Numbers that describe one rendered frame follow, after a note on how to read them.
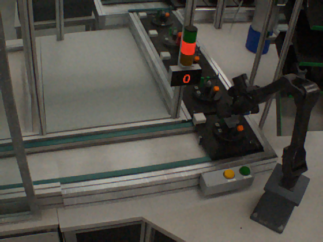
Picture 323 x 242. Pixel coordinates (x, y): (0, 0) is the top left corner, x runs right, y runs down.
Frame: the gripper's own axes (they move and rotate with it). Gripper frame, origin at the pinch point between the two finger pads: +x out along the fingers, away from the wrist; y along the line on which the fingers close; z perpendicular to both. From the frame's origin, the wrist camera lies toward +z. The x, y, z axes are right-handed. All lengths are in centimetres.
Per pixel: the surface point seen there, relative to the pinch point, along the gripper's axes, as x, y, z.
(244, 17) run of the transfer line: 83, -69, 84
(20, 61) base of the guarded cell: 69, 88, 58
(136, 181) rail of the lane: -0.4, 43.6, -21.6
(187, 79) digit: -4.6, 18.4, 13.7
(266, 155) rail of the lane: 0.9, -12.1, -20.3
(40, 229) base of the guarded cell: 6, 82, -35
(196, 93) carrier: 20.4, 5.9, 14.0
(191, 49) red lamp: -15.6, 18.6, 21.9
